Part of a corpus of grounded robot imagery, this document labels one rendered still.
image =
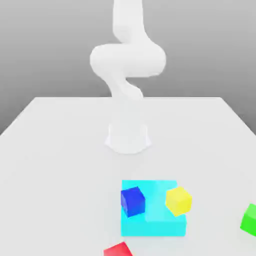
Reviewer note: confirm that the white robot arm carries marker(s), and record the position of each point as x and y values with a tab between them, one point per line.
128	60

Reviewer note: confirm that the small blue cube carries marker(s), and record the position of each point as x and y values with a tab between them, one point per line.
133	202

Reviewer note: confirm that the small yellow cube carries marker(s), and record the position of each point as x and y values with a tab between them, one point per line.
178	201

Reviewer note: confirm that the small red cube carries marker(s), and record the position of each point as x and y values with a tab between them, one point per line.
118	251

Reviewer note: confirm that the small green cube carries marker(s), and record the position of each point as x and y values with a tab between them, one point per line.
249	221

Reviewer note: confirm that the large cyan box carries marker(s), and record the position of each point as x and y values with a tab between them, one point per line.
156	226

